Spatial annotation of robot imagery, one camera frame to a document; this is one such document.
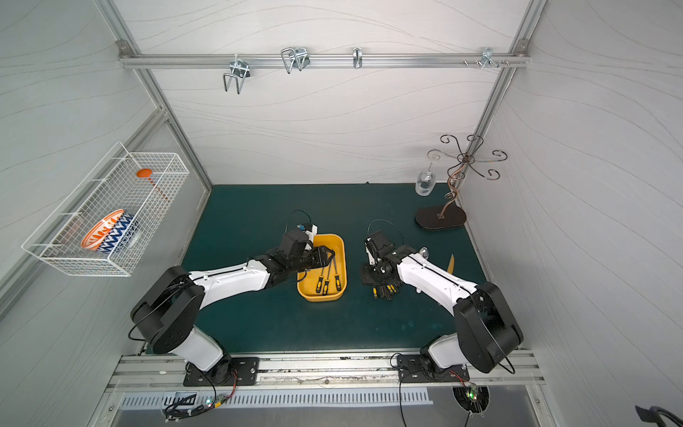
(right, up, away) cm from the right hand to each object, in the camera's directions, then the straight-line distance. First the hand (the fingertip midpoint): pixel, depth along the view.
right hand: (367, 276), depth 87 cm
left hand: (-11, +7, 0) cm, 13 cm away
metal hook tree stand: (+36, +20, +21) cm, 46 cm away
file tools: (-14, -4, +4) cm, 15 cm away
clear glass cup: (+22, +32, +9) cm, 40 cm away
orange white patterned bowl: (-66, +17, -22) cm, 72 cm away
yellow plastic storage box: (-19, +1, -8) cm, 20 cm away
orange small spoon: (-67, +33, -8) cm, 75 cm away
